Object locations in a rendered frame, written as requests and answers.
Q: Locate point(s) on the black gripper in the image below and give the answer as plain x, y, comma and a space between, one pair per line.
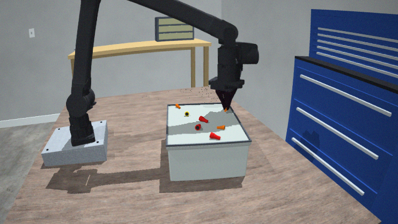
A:
226, 77

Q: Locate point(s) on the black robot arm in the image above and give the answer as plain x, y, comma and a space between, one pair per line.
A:
82, 97

